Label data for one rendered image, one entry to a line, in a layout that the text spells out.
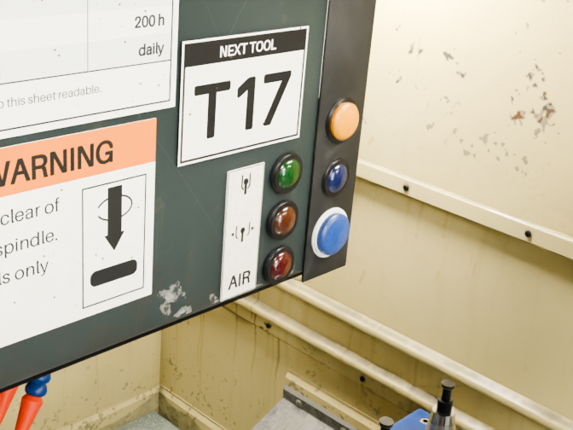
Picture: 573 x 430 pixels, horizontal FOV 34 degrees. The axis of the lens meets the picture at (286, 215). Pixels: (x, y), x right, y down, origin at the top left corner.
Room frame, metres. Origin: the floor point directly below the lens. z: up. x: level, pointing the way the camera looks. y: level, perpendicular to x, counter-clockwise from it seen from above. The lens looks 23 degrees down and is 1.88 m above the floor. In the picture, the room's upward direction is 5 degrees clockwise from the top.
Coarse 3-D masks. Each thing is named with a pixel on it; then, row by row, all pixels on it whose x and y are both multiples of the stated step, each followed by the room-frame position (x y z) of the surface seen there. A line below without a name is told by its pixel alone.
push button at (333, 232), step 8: (328, 216) 0.58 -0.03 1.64; (336, 216) 0.58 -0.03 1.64; (344, 216) 0.59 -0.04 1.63; (328, 224) 0.57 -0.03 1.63; (336, 224) 0.58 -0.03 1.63; (344, 224) 0.59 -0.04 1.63; (320, 232) 0.57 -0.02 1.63; (328, 232) 0.57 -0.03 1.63; (336, 232) 0.58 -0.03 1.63; (344, 232) 0.59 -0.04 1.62; (320, 240) 0.57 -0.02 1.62; (328, 240) 0.57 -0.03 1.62; (336, 240) 0.58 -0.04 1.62; (344, 240) 0.59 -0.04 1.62; (320, 248) 0.57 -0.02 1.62; (328, 248) 0.57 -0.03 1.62; (336, 248) 0.58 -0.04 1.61
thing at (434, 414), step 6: (432, 408) 0.88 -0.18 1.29; (432, 414) 0.88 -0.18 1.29; (438, 414) 0.87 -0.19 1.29; (450, 414) 0.87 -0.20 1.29; (432, 420) 0.87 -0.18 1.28; (438, 420) 0.87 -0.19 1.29; (444, 420) 0.87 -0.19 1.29; (450, 420) 0.87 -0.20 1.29; (426, 426) 0.88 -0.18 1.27; (432, 426) 0.87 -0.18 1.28; (438, 426) 0.87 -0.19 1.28; (444, 426) 0.87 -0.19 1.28; (450, 426) 0.87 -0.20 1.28
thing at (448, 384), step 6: (444, 384) 0.88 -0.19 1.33; (450, 384) 0.88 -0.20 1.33; (444, 390) 0.88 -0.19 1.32; (450, 390) 0.88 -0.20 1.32; (444, 396) 0.88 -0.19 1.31; (450, 396) 0.88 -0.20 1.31; (438, 402) 0.88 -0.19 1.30; (444, 402) 0.87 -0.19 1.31; (450, 402) 0.88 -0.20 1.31; (438, 408) 0.88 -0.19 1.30; (444, 408) 0.87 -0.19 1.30; (450, 408) 0.87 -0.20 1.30; (444, 414) 0.87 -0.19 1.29
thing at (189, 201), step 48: (192, 0) 0.49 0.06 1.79; (240, 0) 0.52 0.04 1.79; (288, 0) 0.54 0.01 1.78; (0, 144) 0.41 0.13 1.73; (288, 144) 0.55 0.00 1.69; (192, 192) 0.49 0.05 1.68; (192, 240) 0.50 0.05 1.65; (288, 240) 0.56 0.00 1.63; (192, 288) 0.50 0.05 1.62; (48, 336) 0.42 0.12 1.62; (96, 336) 0.45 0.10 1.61; (144, 336) 0.48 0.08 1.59; (0, 384) 0.40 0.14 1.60
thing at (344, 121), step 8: (344, 104) 0.58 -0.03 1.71; (352, 104) 0.59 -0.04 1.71; (336, 112) 0.58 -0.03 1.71; (344, 112) 0.58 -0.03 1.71; (352, 112) 0.58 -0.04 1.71; (336, 120) 0.57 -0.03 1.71; (344, 120) 0.58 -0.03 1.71; (352, 120) 0.58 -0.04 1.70; (336, 128) 0.57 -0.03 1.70; (344, 128) 0.58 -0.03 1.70; (352, 128) 0.58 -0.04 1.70; (336, 136) 0.58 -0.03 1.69; (344, 136) 0.58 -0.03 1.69
